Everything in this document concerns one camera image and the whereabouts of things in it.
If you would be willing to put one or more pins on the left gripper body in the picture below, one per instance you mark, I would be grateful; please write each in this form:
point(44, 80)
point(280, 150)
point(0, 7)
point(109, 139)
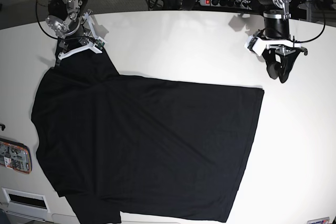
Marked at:
point(283, 48)

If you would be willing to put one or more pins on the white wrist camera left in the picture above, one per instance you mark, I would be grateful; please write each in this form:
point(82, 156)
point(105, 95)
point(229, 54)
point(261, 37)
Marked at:
point(255, 45)

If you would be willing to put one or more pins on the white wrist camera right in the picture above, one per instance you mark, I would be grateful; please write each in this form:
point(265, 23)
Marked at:
point(99, 45)

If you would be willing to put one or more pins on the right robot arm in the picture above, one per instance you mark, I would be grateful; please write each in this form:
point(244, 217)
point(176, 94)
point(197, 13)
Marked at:
point(74, 29)

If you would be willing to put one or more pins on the black T-shirt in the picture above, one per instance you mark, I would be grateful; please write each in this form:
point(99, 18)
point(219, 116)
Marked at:
point(112, 143)

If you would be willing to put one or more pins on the white vented box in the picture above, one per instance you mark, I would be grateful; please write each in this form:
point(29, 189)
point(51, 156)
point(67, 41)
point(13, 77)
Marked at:
point(25, 204)

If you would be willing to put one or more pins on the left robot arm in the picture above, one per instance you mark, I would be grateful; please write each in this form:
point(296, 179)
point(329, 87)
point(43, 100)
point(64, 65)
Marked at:
point(277, 14)

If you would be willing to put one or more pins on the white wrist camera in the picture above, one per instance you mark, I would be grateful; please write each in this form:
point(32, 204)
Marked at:
point(99, 45)
point(255, 45)

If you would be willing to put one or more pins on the black power strip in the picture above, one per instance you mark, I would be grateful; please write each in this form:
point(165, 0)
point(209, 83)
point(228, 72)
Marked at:
point(235, 4)

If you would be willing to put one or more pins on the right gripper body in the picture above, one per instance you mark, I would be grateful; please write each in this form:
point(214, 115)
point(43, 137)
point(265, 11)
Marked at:
point(75, 45)

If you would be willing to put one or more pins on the orange framed circuit board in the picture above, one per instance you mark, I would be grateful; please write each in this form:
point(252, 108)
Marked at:
point(15, 156)

